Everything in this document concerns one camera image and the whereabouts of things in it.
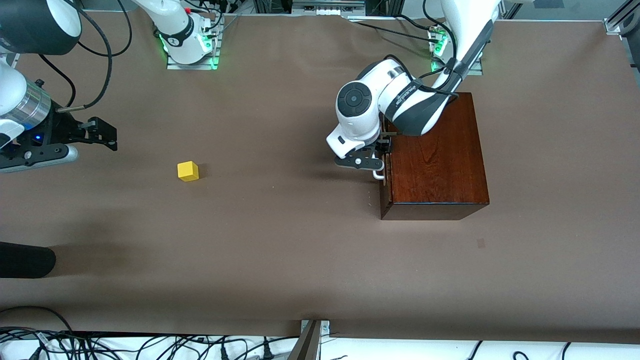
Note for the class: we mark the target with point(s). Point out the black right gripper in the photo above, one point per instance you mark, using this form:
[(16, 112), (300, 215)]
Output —
[(61, 129)]

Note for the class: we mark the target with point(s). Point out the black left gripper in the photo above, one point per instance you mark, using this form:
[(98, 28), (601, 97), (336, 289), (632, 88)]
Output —
[(384, 144)]

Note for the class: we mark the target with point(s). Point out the yellow cube block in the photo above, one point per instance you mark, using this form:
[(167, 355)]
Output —
[(187, 171)]

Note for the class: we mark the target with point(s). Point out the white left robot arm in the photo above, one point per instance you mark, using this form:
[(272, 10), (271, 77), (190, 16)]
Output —
[(360, 125)]

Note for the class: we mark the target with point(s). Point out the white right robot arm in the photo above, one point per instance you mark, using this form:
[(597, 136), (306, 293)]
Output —
[(180, 35)]

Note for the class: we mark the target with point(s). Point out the dark brown wooden drawer cabinet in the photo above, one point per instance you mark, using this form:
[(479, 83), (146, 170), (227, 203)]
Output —
[(440, 170)]

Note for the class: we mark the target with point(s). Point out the black rounded cylinder object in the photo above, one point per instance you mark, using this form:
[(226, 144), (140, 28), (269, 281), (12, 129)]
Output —
[(25, 260)]

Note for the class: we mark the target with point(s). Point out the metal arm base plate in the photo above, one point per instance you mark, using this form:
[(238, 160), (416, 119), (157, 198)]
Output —
[(437, 65), (192, 66)]

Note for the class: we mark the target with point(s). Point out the aluminium frame rail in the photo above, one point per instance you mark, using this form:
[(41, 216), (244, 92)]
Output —
[(622, 17), (320, 7)]

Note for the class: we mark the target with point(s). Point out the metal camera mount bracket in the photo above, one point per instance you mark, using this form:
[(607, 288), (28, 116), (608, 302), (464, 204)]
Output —
[(310, 345)]

